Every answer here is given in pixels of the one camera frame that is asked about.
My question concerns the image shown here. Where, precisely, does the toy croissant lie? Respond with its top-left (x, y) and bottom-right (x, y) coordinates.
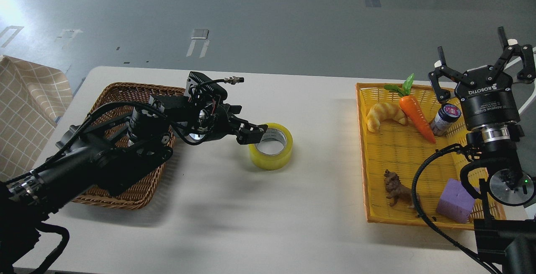
top-left (366, 102), bottom-right (408, 133)

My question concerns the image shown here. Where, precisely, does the beige checkered cloth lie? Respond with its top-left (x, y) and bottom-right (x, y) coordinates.
top-left (0, 56), bottom-right (72, 181)

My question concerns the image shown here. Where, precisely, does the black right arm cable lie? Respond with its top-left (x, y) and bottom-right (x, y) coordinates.
top-left (411, 143), bottom-right (503, 274)

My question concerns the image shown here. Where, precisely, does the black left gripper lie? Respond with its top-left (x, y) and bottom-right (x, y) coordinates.
top-left (197, 103), bottom-right (268, 145)

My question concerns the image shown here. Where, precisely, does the brown toy lion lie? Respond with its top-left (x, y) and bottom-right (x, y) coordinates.
top-left (384, 169), bottom-right (415, 209)

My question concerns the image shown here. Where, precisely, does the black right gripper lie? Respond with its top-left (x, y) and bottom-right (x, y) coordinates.
top-left (428, 27), bottom-right (536, 132)

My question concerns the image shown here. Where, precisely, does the yellow plastic basket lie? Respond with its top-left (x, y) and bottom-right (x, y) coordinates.
top-left (356, 83), bottom-right (484, 230)

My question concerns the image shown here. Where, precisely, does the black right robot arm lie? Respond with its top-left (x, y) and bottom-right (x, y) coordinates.
top-left (412, 26), bottom-right (535, 274)

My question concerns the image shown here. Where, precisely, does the yellow tape roll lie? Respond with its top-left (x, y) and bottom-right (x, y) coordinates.
top-left (248, 122), bottom-right (294, 171)

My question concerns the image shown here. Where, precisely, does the small dark jar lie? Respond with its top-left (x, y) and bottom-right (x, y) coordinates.
top-left (430, 103), bottom-right (462, 137)

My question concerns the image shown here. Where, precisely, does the brown wicker basket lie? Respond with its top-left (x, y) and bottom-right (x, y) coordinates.
top-left (72, 83), bottom-right (185, 210)

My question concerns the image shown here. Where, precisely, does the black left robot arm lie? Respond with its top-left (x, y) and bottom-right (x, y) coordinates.
top-left (1, 71), bottom-right (268, 274)

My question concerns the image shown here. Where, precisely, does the grey floor plate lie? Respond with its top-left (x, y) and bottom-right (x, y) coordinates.
top-left (191, 29), bottom-right (209, 40)

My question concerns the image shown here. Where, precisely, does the purple foam block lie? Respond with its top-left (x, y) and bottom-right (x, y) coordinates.
top-left (436, 178), bottom-right (476, 224)

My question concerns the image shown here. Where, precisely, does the orange toy carrot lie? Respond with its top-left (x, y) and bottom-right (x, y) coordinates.
top-left (384, 73), bottom-right (436, 144)

